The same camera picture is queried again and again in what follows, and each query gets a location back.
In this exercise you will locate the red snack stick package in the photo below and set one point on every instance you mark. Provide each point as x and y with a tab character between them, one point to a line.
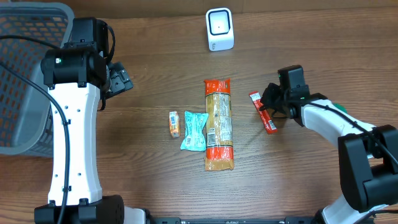
266	119

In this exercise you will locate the light blue tissue pack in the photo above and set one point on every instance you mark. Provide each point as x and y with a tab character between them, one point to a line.
194	139

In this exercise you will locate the white barcode scanner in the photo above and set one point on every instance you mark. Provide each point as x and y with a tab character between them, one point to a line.
219	27

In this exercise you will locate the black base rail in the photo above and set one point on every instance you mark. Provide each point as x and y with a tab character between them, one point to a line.
177	220

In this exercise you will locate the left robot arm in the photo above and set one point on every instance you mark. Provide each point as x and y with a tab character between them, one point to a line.
80	77

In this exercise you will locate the green lid jar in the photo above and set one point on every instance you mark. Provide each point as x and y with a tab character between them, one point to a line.
340	107

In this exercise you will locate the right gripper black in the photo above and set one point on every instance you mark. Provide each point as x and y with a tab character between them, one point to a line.
265	99

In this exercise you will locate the grey plastic shopping basket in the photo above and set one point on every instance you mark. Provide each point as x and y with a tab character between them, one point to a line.
27	28

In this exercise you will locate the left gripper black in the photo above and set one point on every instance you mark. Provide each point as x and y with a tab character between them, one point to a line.
119	81

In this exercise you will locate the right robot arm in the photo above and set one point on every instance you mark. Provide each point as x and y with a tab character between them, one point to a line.
367	154

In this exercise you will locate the red and tan cracker package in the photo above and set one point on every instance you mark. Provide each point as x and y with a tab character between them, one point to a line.
219	128

